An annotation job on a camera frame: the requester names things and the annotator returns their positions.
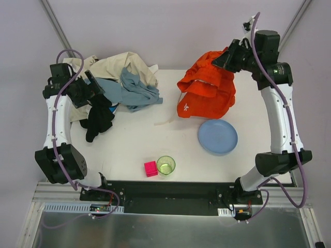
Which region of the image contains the orange cloth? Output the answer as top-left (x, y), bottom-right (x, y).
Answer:
top-left (154, 46), bottom-right (237, 127)

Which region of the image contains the beige cloth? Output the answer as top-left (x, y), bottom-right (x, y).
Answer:
top-left (62, 51), bottom-right (159, 123)

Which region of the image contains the blue-grey cloth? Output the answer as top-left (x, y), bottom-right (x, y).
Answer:
top-left (97, 68), bottom-right (163, 112)

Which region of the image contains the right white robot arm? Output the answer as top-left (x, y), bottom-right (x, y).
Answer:
top-left (212, 30), bottom-right (312, 208)

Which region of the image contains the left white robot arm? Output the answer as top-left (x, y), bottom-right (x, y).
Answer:
top-left (35, 63), bottom-right (105, 190)

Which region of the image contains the black cloth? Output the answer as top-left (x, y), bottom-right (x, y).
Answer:
top-left (80, 95), bottom-right (115, 143)

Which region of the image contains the blue plastic plate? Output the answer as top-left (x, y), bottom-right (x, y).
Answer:
top-left (198, 119), bottom-right (238, 156)

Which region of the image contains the pink plastic cube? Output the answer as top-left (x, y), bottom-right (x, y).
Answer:
top-left (144, 161), bottom-right (158, 177)

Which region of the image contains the green transparent cup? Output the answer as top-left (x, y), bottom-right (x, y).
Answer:
top-left (156, 156), bottom-right (176, 176)

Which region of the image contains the right aluminium corner post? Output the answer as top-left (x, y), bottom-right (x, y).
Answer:
top-left (279, 0), bottom-right (314, 52)

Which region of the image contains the aluminium corner post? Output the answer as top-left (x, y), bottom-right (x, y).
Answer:
top-left (39, 0), bottom-right (72, 49)
top-left (279, 0), bottom-right (314, 52)

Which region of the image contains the left aluminium corner post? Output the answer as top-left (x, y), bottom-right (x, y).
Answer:
top-left (39, 0), bottom-right (72, 49)

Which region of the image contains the left white cable duct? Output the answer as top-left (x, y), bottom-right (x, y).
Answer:
top-left (44, 203), bottom-right (124, 214)

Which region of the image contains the white cable duct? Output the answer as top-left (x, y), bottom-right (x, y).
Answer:
top-left (217, 208), bottom-right (236, 218)
top-left (44, 203), bottom-right (124, 214)

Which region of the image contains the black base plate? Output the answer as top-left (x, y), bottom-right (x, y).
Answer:
top-left (80, 180), bottom-right (263, 216)

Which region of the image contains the right white cable duct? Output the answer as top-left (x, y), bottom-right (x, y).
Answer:
top-left (217, 208), bottom-right (236, 218)

